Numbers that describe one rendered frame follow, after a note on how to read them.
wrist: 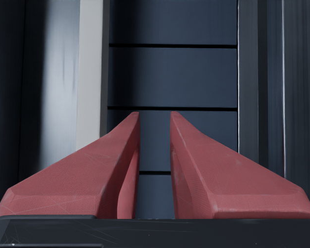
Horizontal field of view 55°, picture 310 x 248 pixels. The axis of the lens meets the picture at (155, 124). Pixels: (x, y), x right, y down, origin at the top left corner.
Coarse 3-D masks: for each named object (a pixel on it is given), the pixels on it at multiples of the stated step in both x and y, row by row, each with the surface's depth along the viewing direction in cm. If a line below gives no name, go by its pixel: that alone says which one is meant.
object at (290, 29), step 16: (272, 0) 11; (288, 0) 10; (304, 0) 10; (272, 16) 11; (288, 16) 10; (304, 16) 10; (272, 32) 11; (288, 32) 10; (304, 32) 10; (272, 48) 11; (288, 48) 10; (304, 48) 10; (272, 64) 11; (288, 64) 10; (304, 64) 10; (272, 80) 11; (288, 80) 10; (304, 80) 10; (272, 96) 11; (288, 96) 10; (304, 96) 10; (272, 112) 10; (288, 112) 10; (304, 112) 10; (272, 128) 10; (288, 128) 10; (304, 128) 10; (272, 144) 10; (288, 144) 10; (304, 144) 10; (272, 160) 10; (288, 160) 10; (304, 160) 10; (288, 176) 9; (304, 176) 9
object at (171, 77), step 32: (128, 0) 18; (160, 0) 18; (192, 0) 18; (224, 0) 18; (128, 32) 18; (160, 32) 18; (192, 32) 18; (224, 32) 18; (128, 64) 18; (160, 64) 18; (192, 64) 18; (224, 64) 18; (128, 96) 18; (160, 96) 18; (192, 96) 18; (224, 96) 18; (160, 128) 18; (224, 128) 18; (160, 160) 18; (160, 192) 18
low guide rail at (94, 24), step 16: (80, 0) 15; (96, 0) 15; (80, 16) 15; (96, 16) 15; (80, 32) 15; (96, 32) 15; (80, 48) 15; (96, 48) 15; (80, 64) 14; (96, 64) 14; (80, 80) 14; (96, 80) 14; (80, 96) 14; (96, 96) 14; (80, 112) 14; (96, 112) 14; (80, 128) 14; (96, 128) 14; (80, 144) 14
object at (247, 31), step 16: (240, 0) 18; (256, 0) 18; (240, 16) 18; (256, 16) 18; (240, 32) 18; (256, 32) 18; (240, 48) 18; (256, 48) 18; (240, 64) 18; (256, 64) 18; (240, 80) 18; (256, 80) 18; (240, 96) 18; (256, 96) 18; (240, 112) 18; (256, 112) 18; (240, 128) 18; (256, 128) 18; (240, 144) 18; (256, 144) 18; (256, 160) 18
